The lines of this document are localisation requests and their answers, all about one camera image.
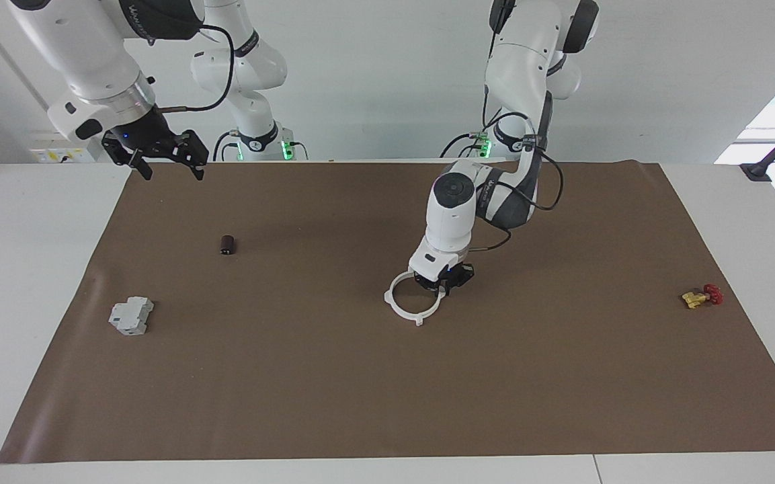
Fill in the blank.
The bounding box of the brass valve red handle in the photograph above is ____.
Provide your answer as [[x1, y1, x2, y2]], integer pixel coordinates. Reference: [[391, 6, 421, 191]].
[[681, 283, 725, 310]]

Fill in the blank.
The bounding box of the white wall socket box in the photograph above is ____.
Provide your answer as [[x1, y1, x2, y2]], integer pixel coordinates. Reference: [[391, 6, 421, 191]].
[[30, 133, 110, 164]]

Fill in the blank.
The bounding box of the black right base cable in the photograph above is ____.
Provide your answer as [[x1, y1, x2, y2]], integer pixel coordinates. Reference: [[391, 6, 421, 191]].
[[212, 130, 241, 163]]

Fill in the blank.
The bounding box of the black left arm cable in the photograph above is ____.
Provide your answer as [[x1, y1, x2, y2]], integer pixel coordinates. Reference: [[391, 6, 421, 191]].
[[471, 0, 565, 253]]

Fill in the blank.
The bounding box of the black left base cable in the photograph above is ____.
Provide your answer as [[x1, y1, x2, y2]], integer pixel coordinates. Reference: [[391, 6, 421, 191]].
[[440, 111, 503, 160]]

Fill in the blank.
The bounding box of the white wall cable conduit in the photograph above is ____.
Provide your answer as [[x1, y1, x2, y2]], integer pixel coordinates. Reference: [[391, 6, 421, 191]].
[[0, 0, 52, 112]]

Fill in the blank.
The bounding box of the black base cable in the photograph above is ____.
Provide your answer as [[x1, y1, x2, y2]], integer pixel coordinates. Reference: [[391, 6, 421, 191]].
[[212, 130, 241, 163], [440, 111, 503, 160]]

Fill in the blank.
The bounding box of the grey circuit breaker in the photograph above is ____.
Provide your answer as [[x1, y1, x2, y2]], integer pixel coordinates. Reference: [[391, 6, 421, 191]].
[[108, 296, 155, 337]]

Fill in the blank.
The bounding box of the white half-ring pipe clamp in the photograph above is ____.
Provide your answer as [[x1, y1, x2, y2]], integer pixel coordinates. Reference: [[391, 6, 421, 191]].
[[384, 270, 423, 327], [417, 288, 448, 327]]

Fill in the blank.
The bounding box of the brown table mat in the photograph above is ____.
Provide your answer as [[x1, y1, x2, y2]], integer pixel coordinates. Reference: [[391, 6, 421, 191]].
[[0, 159, 775, 465]]

